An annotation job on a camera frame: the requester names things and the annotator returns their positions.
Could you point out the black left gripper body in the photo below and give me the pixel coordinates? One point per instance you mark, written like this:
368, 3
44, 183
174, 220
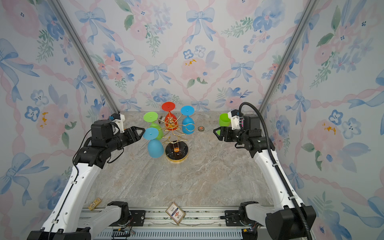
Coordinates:
125, 138

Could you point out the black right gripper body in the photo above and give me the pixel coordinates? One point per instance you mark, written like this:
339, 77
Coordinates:
236, 136

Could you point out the lime green wine glass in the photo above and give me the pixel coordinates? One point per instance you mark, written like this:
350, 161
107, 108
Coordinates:
224, 120
152, 118

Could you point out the lime green back wine glass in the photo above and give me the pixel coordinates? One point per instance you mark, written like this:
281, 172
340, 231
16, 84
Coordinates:
152, 118

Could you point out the light blue front wine glass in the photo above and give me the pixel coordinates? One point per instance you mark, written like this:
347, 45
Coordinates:
155, 147

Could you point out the gold wire glass rack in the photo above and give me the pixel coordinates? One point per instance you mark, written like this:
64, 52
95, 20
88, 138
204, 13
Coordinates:
174, 141

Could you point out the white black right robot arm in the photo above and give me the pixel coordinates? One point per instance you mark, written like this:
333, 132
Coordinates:
289, 218

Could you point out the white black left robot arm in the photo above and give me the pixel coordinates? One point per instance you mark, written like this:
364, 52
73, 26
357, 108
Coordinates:
64, 223

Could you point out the blue back wine glass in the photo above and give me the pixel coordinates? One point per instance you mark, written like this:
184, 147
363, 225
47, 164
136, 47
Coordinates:
188, 124

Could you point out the red wine glass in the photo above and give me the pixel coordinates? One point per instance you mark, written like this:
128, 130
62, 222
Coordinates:
170, 120

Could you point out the yellow label tag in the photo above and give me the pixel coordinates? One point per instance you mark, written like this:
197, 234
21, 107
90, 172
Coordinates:
94, 204

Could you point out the diamond printed card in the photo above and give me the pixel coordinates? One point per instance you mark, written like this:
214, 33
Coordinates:
175, 213

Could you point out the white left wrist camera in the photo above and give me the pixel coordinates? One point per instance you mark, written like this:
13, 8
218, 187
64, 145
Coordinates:
118, 119

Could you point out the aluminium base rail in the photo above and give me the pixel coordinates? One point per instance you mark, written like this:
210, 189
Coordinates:
199, 223

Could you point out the left corner aluminium post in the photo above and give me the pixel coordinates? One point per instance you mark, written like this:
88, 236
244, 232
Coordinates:
63, 17

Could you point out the corner aluminium post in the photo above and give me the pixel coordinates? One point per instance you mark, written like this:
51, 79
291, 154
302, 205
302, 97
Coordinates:
63, 17
293, 44

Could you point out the right corner aluminium post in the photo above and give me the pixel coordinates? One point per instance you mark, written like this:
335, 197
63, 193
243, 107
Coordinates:
293, 44

